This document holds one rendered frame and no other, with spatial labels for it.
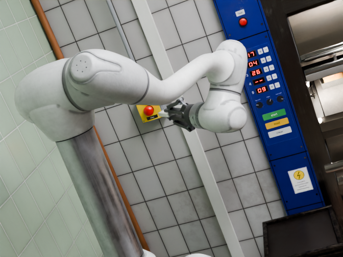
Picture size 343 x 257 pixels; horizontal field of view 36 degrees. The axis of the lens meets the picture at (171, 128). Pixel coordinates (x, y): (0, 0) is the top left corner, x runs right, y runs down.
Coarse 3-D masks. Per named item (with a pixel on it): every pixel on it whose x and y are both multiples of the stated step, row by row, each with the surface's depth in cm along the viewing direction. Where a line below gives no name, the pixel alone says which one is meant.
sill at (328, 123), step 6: (336, 114) 208; (342, 114) 206; (318, 120) 209; (324, 120) 207; (330, 120) 205; (336, 120) 204; (342, 120) 204; (324, 126) 206; (330, 126) 205; (336, 126) 205; (342, 126) 205
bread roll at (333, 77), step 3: (342, 72) 240; (330, 75) 240; (333, 75) 240; (336, 75) 239; (339, 75) 239; (342, 75) 239; (324, 78) 243; (327, 78) 241; (330, 78) 240; (333, 78) 239; (336, 78) 239; (339, 78) 239; (324, 81) 243; (327, 81) 241
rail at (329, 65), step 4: (336, 60) 182; (340, 60) 182; (324, 64) 183; (328, 64) 183; (332, 64) 183; (336, 64) 182; (340, 64) 182; (312, 68) 184; (316, 68) 184; (320, 68) 184; (324, 68) 183; (328, 68) 184; (304, 72) 185; (308, 72) 185; (312, 72) 185
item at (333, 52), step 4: (336, 48) 185; (340, 48) 185; (324, 52) 187; (328, 52) 186; (332, 52) 185; (336, 52) 185; (312, 56) 188; (316, 56) 187; (320, 56) 187; (324, 56) 187; (308, 60) 188; (312, 60) 188
